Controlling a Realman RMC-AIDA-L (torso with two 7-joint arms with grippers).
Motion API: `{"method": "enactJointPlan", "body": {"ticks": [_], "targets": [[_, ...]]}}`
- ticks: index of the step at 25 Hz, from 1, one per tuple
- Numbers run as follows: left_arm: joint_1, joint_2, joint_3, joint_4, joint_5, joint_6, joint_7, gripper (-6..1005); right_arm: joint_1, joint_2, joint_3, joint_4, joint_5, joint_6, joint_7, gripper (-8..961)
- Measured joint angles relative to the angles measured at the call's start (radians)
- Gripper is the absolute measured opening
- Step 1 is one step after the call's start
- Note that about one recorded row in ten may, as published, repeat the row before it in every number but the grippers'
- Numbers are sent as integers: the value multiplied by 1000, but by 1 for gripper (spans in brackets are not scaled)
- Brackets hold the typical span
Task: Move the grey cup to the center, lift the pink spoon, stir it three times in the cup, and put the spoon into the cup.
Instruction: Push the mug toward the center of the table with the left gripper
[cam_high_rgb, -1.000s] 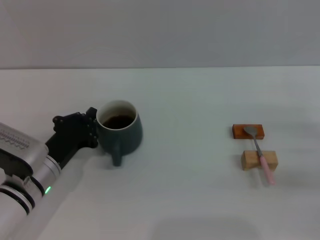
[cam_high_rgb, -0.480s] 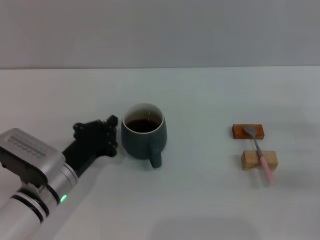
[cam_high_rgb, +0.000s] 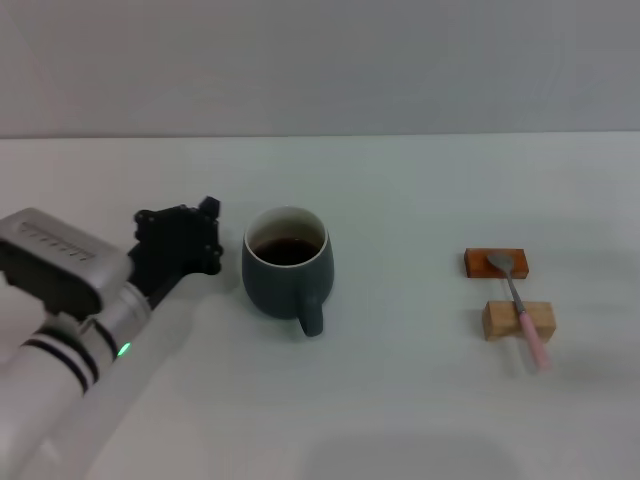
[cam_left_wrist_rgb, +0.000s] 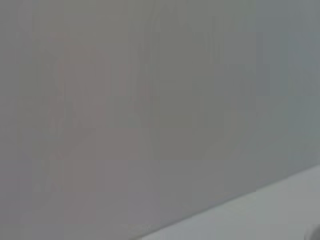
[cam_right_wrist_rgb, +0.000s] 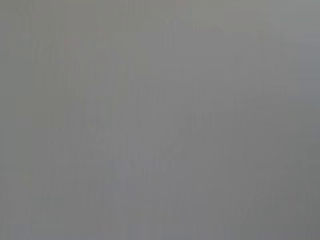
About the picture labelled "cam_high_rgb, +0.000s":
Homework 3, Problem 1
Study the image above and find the dark grey ceramic cup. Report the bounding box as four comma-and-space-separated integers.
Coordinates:
241, 205, 335, 338

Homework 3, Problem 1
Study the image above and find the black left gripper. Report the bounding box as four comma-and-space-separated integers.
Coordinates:
126, 196, 224, 309

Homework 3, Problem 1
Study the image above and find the dark coffee liquid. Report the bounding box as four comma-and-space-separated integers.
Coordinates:
248, 237, 321, 267

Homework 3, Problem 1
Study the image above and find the silver grey wrist camera box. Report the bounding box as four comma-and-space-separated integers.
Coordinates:
0, 207, 133, 318

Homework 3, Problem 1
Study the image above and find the dark brown wooden block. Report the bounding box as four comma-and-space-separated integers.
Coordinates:
463, 247, 530, 280

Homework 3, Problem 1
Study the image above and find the light wooden arch block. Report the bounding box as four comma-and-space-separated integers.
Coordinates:
481, 299, 557, 344

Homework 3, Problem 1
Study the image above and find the pink handled metal spoon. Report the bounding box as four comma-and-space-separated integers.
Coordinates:
486, 252, 552, 372

